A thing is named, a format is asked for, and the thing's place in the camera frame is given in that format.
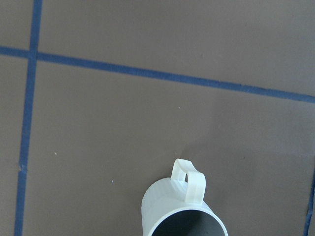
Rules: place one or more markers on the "white ribbed HOME mug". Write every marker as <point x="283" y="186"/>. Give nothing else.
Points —
<point x="174" y="206"/>

